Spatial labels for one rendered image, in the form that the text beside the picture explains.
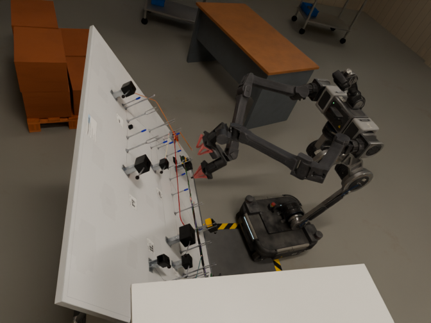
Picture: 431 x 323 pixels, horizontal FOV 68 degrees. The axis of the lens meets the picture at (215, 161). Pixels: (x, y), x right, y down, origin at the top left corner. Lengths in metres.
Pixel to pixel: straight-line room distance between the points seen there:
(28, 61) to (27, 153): 0.82
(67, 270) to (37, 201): 2.22
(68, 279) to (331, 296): 0.55
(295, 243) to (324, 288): 2.14
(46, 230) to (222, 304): 2.32
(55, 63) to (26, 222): 1.31
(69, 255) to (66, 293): 0.09
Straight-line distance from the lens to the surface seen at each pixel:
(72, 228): 0.85
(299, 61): 3.98
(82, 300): 0.82
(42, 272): 2.68
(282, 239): 2.83
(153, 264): 1.14
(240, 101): 1.84
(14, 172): 3.22
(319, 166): 1.49
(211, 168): 1.77
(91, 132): 1.10
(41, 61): 3.11
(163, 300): 0.61
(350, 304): 0.75
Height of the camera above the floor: 2.42
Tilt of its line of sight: 45 degrees down
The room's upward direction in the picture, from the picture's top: 21 degrees clockwise
